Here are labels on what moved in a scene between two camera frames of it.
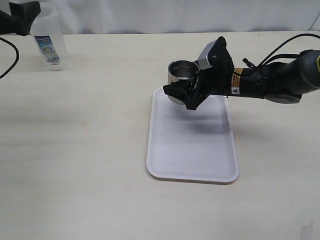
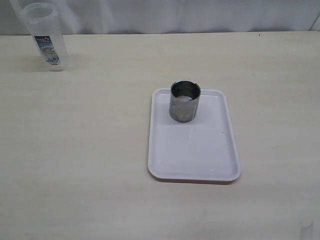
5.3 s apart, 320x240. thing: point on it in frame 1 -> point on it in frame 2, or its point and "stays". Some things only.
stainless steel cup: x=182 y=69 -> x=184 y=97
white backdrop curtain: x=138 y=16 stays
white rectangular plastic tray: x=194 y=145 stays
